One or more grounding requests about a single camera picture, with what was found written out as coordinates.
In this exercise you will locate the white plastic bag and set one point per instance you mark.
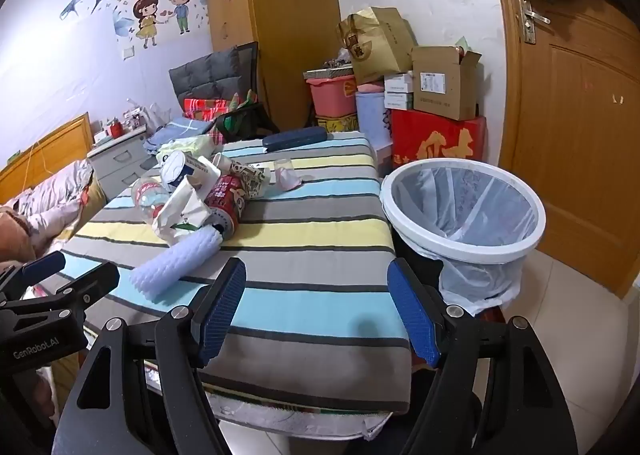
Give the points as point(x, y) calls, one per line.
point(157, 117)

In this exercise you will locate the small photo frame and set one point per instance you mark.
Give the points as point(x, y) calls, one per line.
point(133, 119)

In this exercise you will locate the blue folded cloth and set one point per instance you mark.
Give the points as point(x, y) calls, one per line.
point(175, 130)

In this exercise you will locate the red drink can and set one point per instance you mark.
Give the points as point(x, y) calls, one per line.
point(225, 205)

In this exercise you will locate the red cardboard box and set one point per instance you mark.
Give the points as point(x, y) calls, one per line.
point(492, 315)

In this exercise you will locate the black handbag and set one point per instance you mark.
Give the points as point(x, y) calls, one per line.
point(250, 122)

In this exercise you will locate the patterned paper bag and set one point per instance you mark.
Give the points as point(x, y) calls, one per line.
point(250, 180)

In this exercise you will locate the pale green wipes pack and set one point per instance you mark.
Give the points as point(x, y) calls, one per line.
point(187, 145)

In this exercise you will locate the small red ornament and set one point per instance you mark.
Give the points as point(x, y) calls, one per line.
point(115, 127)

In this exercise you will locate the patterned flat box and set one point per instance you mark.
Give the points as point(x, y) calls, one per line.
point(327, 72)

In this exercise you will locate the clear pink plastic cup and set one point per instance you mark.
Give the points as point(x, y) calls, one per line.
point(286, 175)

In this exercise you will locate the small white box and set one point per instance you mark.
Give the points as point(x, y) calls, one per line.
point(398, 100)
point(398, 81)

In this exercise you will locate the wooden headboard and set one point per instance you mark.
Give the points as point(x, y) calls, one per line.
point(45, 155)

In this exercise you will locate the pink bedding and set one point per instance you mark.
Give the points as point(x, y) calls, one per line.
point(50, 200)

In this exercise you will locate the black mesh chair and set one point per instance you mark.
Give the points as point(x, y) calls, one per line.
point(248, 70)

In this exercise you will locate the yellow patterned box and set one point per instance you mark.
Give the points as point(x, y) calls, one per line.
point(337, 123)

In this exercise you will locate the pink plastic storage bin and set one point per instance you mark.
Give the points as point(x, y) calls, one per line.
point(332, 97)

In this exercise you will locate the white storage box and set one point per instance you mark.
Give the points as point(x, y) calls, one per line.
point(384, 157)

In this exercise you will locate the striped blanket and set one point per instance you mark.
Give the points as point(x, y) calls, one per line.
point(300, 245)

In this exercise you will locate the wooden wardrobe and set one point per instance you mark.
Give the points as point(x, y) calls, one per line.
point(280, 25)

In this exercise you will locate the red gift box gold print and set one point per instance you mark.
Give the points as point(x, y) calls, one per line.
point(440, 140)

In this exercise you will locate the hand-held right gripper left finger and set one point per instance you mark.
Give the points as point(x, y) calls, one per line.
point(222, 310)

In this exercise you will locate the pink lid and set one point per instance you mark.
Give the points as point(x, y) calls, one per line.
point(371, 87)

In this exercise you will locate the wooden door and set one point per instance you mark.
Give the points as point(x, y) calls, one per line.
point(575, 135)

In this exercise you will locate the white light switch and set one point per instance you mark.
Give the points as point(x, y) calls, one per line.
point(128, 53)

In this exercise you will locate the white round waste bin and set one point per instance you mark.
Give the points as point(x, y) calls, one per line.
point(395, 215)

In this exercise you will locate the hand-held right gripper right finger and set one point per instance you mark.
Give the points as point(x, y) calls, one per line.
point(412, 315)

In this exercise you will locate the lilac round box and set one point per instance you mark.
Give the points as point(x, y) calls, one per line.
point(372, 117)

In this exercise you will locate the grey nightstand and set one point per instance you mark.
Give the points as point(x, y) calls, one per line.
point(117, 160)

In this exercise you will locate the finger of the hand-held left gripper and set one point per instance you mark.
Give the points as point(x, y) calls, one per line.
point(95, 285)
point(45, 267)

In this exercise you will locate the clear plastic bottle red cap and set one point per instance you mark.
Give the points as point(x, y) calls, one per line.
point(147, 197)

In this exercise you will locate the open brown cardboard box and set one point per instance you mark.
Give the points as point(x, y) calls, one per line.
point(440, 85)

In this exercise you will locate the dark blue glasses case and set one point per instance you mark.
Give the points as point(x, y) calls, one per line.
point(295, 138)

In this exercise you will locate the grey quilted chair cushion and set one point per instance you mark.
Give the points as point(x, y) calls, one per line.
point(205, 77)

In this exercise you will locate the cartoon couple wall sticker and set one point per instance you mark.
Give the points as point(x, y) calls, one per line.
point(160, 15)

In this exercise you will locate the brown paper gift bag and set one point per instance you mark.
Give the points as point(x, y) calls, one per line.
point(380, 45)

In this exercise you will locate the white drink carton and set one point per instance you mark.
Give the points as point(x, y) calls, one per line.
point(180, 170)

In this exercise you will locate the red plaid bag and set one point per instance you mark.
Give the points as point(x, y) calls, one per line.
point(200, 110)

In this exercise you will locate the white paper pack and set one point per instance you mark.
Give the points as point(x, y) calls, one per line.
point(182, 210)

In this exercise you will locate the green item in carton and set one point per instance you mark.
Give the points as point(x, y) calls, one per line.
point(465, 45)

